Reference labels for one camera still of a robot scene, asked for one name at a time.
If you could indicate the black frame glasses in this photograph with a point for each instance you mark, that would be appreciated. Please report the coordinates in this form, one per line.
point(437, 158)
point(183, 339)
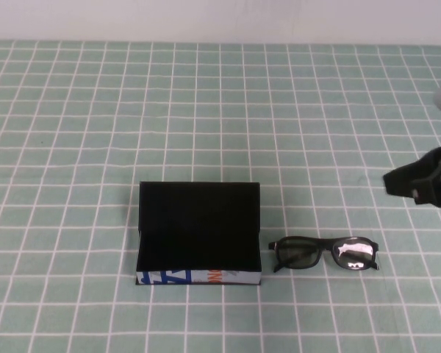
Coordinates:
point(297, 253)

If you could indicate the black glasses case box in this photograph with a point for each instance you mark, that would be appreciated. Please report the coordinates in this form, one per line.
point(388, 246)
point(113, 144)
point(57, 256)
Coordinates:
point(198, 220)

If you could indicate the green white checkered tablecloth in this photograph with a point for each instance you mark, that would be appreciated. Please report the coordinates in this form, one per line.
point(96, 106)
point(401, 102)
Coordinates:
point(169, 110)

